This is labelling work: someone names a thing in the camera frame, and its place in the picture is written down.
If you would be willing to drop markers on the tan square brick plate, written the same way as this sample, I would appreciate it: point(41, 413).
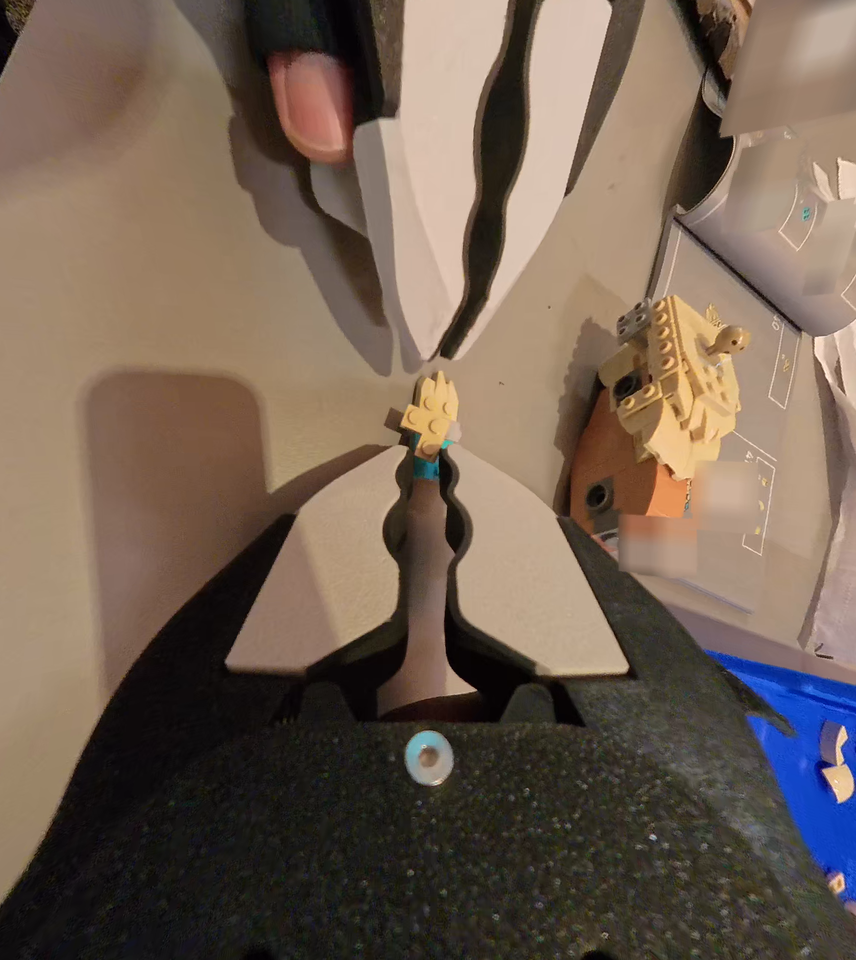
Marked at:
point(428, 420)

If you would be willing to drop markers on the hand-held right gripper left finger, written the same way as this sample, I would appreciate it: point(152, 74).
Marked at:
point(323, 592)

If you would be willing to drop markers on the tan pointed brick piece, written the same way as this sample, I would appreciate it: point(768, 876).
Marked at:
point(437, 386)

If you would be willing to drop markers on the large blue plastic bin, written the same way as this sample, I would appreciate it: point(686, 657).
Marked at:
point(810, 825)

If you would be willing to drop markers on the small grey brick piece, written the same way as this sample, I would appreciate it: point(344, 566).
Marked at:
point(454, 431)

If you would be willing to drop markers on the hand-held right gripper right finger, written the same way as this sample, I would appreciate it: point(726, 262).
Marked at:
point(533, 592)

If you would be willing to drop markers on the tan brown brick ship model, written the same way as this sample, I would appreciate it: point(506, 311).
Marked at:
point(667, 375)

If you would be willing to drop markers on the grey desk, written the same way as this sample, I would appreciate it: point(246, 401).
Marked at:
point(98, 262)

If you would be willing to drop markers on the person's left hand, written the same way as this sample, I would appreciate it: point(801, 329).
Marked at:
point(315, 105)

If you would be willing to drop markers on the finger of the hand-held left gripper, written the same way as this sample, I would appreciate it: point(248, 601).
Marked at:
point(428, 150)
point(555, 112)

